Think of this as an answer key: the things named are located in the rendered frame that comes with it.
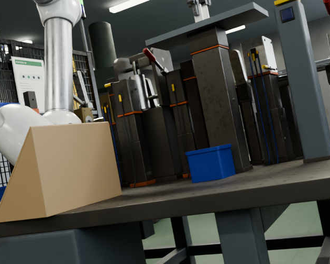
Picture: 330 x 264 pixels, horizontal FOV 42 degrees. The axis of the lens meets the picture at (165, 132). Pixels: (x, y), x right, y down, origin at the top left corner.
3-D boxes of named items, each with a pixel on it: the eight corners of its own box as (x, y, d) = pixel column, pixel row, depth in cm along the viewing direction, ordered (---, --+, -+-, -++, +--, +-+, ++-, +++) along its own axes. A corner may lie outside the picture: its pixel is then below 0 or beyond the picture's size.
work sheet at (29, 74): (52, 112, 244) (43, 59, 245) (21, 113, 224) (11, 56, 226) (50, 113, 245) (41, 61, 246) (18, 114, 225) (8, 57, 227)
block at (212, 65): (253, 168, 133) (225, 28, 135) (244, 172, 126) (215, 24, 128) (223, 173, 138) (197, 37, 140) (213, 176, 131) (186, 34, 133)
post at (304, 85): (336, 156, 120) (305, 4, 122) (332, 158, 114) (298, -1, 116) (309, 160, 124) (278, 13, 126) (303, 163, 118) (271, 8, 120)
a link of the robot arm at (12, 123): (8, 172, 117) (-34, 129, 127) (46, 183, 134) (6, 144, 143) (45, 125, 118) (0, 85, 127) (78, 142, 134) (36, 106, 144)
